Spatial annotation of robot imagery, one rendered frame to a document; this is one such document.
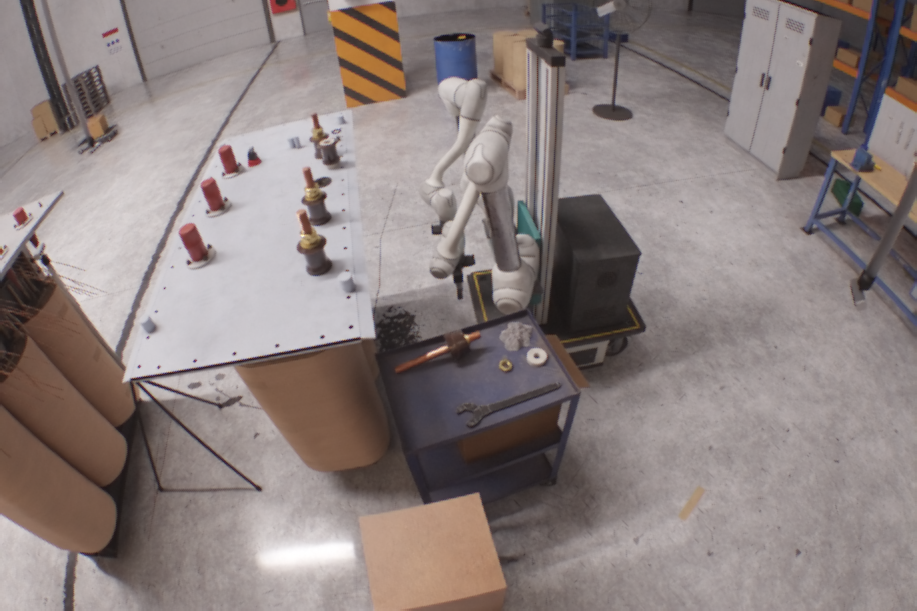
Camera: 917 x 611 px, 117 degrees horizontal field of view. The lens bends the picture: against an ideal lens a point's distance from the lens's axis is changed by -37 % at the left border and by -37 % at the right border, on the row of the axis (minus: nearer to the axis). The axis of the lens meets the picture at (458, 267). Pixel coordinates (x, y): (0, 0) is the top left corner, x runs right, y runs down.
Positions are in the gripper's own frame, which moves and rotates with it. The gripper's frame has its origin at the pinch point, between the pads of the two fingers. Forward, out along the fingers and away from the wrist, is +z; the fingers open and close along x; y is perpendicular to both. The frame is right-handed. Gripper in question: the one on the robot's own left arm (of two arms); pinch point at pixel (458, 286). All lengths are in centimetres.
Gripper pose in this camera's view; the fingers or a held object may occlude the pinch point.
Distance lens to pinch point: 222.7
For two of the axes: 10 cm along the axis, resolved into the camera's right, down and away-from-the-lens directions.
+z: 0.6, 7.5, 6.6
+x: 1.4, 6.4, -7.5
